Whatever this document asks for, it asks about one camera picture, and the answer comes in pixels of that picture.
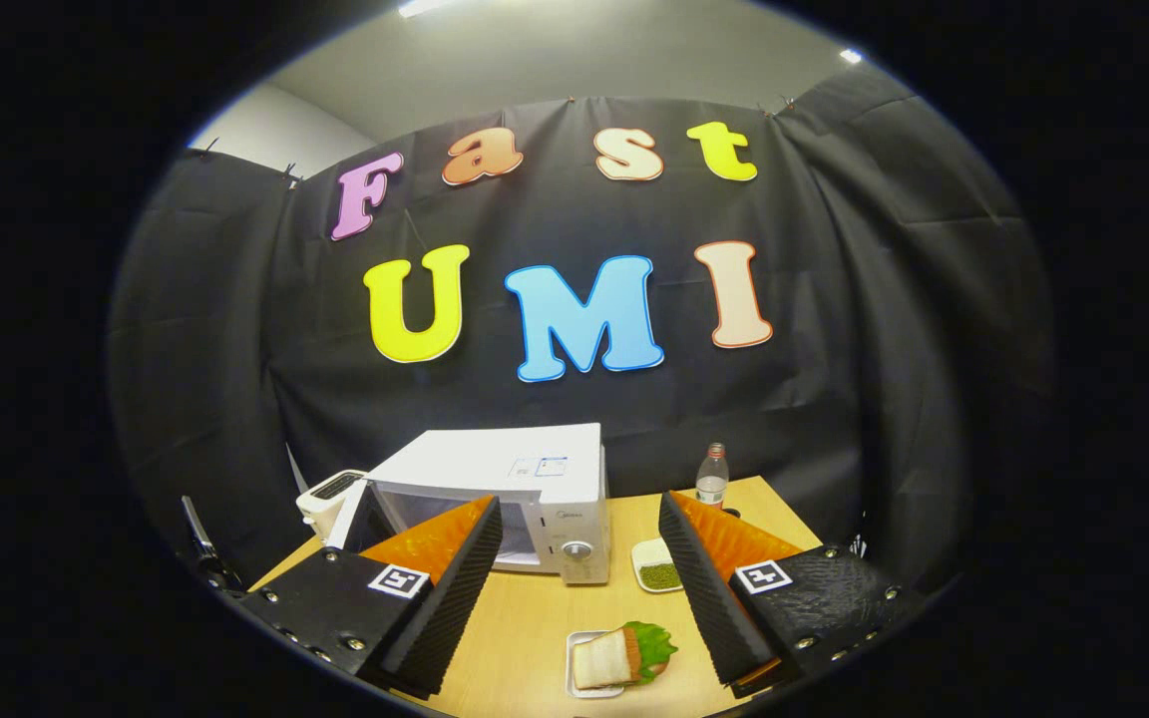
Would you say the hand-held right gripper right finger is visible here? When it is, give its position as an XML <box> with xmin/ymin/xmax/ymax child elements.
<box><xmin>659</xmin><ymin>491</ymin><xmax>927</xmax><ymax>699</ymax></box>

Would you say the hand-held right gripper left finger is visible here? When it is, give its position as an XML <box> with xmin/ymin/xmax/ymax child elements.
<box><xmin>235</xmin><ymin>496</ymin><xmax>504</xmax><ymax>699</ymax></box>

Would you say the sandwich with lettuce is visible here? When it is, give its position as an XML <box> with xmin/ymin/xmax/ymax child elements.
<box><xmin>573</xmin><ymin>620</ymin><xmax>679</xmax><ymax>691</ymax></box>

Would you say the white microwave oven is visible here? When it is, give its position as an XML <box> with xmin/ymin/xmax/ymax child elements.
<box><xmin>325</xmin><ymin>423</ymin><xmax>612</xmax><ymax>585</ymax></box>

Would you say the white divided dish of beans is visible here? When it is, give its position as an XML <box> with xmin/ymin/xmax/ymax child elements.
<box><xmin>630</xmin><ymin>537</ymin><xmax>685</xmax><ymax>594</ymax></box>

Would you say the clear plastic water bottle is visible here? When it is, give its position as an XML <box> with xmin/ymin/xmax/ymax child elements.
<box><xmin>695</xmin><ymin>442</ymin><xmax>730</xmax><ymax>510</ymax></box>

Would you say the white toaster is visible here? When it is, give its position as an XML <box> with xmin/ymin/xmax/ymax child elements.
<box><xmin>295</xmin><ymin>469</ymin><xmax>368</xmax><ymax>544</ymax></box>

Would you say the white plastic tray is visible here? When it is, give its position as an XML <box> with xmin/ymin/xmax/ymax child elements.
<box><xmin>565</xmin><ymin>630</ymin><xmax>627</xmax><ymax>699</ymax></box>

